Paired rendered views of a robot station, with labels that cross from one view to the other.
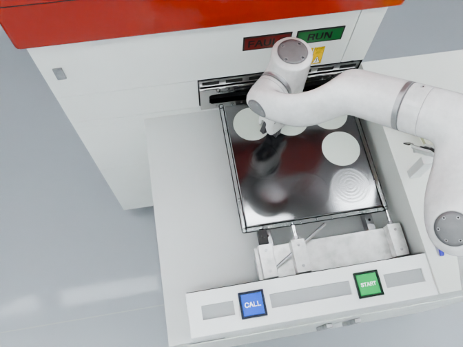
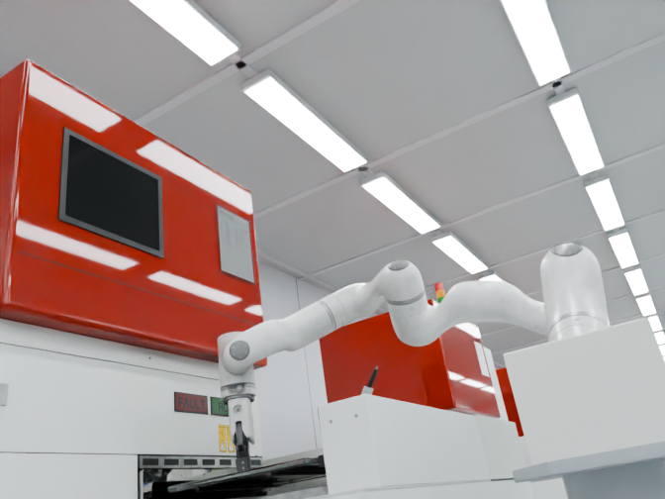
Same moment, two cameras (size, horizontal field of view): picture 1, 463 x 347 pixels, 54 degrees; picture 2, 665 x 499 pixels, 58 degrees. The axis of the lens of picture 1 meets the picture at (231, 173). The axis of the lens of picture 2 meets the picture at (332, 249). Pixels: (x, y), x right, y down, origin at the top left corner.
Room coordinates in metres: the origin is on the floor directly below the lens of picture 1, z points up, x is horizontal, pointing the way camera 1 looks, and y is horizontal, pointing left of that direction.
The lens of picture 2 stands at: (-0.57, 0.80, 0.78)
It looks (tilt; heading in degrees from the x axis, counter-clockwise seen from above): 24 degrees up; 311
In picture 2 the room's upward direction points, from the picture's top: 9 degrees counter-clockwise
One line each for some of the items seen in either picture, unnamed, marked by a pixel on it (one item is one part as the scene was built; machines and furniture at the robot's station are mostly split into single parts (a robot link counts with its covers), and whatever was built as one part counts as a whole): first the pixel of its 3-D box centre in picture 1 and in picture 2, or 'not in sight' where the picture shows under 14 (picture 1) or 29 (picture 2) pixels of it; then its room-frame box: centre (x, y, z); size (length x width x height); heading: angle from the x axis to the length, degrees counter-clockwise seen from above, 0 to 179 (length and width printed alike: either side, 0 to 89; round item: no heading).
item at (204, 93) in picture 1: (277, 88); (210, 489); (0.73, -0.11, 0.89); 0.44 x 0.02 x 0.10; 103
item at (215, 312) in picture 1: (306, 298); (417, 448); (0.16, -0.20, 0.89); 0.55 x 0.09 x 0.14; 103
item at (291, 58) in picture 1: (286, 72); (236, 359); (0.58, -0.10, 1.17); 0.09 x 0.08 x 0.13; 147
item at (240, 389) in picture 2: not in sight; (237, 393); (0.58, -0.10, 1.09); 0.09 x 0.08 x 0.03; 136
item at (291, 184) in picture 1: (299, 153); (284, 474); (0.53, -0.18, 0.90); 0.34 x 0.34 x 0.01; 13
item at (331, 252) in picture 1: (328, 253); not in sight; (0.27, -0.25, 0.87); 0.36 x 0.08 x 0.03; 103
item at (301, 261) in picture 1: (300, 256); not in sight; (0.25, -0.18, 0.89); 0.08 x 0.03 x 0.03; 13
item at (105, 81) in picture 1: (213, 65); (149, 435); (0.70, 0.06, 1.02); 0.81 x 0.03 x 0.40; 103
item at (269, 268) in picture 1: (267, 261); not in sight; (0.23, -0.10, 0.89); 0.08 x 0.03 x 0.03; 13
